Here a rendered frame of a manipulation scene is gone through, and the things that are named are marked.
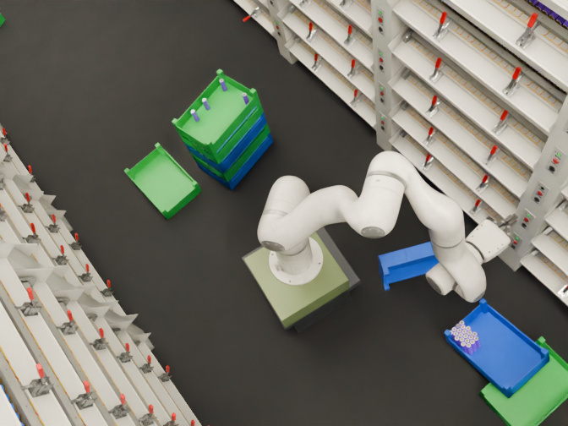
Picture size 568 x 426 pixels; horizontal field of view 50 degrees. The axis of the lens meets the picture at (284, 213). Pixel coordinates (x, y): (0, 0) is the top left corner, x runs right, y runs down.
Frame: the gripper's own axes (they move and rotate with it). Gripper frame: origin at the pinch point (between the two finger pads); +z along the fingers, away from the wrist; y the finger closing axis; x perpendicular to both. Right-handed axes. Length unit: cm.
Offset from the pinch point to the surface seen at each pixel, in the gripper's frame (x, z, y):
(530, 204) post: -5.8, 10.8, -0.9
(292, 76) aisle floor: -59, 6, -129
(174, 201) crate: -59, -74, -113
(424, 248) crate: -38.6, -13.7, -19.7
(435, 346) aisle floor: -59, -32, 7
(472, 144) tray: -5.9, 13.7, -28.6
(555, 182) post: 15.5, 10.6, 2.6
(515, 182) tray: -6.0, 13.4, -9.6
